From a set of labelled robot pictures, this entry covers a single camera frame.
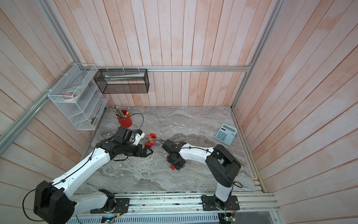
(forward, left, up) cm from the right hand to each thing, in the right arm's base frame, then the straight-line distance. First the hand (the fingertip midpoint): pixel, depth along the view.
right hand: (171, 163), depth 89 cm
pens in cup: (+30, +38, +13) cm, 51 cm away
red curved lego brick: (+19, +14, +3) cm, 24 cm away
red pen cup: (+28, +34, +8) cm, 45 cm away
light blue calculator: (+22, -40, +1) cm, 46 cm away
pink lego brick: (+17, +16, +4) cm, 24 cm away
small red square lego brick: (-3, -1, +1) cm, 4 cm away
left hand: (0, +14, +14) cm, 19 cm away
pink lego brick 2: (+14, +14, +3) cm, 20 cm away
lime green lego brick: (+16, +15, +3) cm, 23 cm away
